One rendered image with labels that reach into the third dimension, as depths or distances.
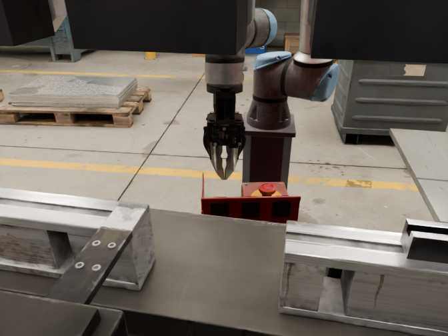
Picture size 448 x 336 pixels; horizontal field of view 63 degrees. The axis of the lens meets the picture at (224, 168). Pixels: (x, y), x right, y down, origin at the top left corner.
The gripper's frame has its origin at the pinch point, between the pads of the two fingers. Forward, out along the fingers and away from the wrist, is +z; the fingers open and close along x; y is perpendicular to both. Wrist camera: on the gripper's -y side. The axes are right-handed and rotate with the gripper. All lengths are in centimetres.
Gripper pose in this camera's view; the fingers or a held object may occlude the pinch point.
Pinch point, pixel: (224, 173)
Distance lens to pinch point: 80.7
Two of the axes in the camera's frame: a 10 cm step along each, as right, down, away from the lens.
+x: 10.0, -0.1, 0.3
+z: 0.0, 9.2, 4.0
